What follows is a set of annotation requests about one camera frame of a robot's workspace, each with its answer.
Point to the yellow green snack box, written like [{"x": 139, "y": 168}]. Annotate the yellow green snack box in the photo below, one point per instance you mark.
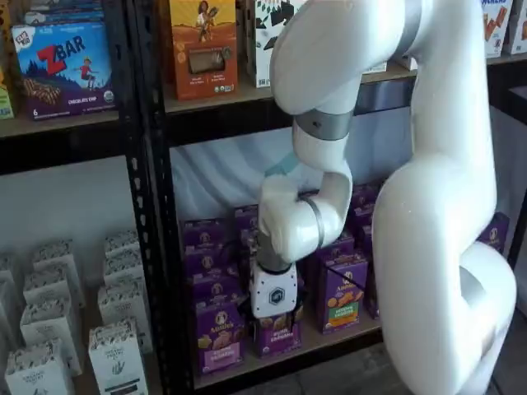
[{"x": 5, "y": 103}]

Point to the purple box with green patch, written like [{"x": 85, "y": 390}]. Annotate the purple box with green patch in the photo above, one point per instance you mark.
[{"x": 343, "y": 300}]

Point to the purple box with pink patch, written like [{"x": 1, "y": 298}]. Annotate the purple box with pink patch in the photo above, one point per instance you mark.
[{"x": 220, "y": 345}]

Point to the white mint chocolate box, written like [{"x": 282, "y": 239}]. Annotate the white mint chocolate box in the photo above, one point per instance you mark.
[{"x": 263, "y": 49}]

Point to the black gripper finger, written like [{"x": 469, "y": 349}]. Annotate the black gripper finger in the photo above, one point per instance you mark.
[
  {"x": 249, "y": 317},
  {"x": 299, "y": 306}
]

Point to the white backdrop with teal stripe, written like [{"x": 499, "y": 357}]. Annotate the white backdrop with teal stripe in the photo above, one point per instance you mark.
[{"x": 214, "y": 173}]

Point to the blue Zbar snack box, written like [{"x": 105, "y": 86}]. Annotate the blue Zbar snack box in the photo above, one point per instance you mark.
[{"x": 62, "y": 70}]

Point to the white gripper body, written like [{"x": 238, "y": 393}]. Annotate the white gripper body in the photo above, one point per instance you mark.
[{"x": 273, "y": 294}]

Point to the blue snack bar box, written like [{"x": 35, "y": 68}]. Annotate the blue snack bar box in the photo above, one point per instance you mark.
[{"x": 62, "y": 12}]

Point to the orange snack box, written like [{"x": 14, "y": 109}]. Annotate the orange snack box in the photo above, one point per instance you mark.
[{"x": 203, "y": 49}]

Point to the black metal shelf rack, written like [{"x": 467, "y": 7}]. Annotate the black metal shelf rack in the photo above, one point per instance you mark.
[
  {"x": 62, "y": 148},
  {"x": 247, "y": 119}
]

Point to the wooden shelf board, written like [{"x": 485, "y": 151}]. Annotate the wooden shelf board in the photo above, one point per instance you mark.
[
  {"x": 62, "y": 125},
  {"x": 313, "y": 345},
  {"x": 90, "y": 317},
  {"x": 247, "y": 96}
]

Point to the white black patterned carton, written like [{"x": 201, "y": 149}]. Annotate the white black patterned carton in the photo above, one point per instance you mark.
[
  {"x": 47, "y": 325},
  {"x": 6, "y": 267},
  {"x": 45, "y": 288},
  {"x": 53, "y": 255},
  {"x": 121, "y": 243},
  {"x": 123, "y": 304},
  {"x": 119, "y": 362},
  {"x": 37, "y": 374},
  {"x": 121, "y": 267}
]

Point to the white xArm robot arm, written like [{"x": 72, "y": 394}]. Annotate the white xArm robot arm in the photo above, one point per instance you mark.
[{"x": 432, "y": 247}]

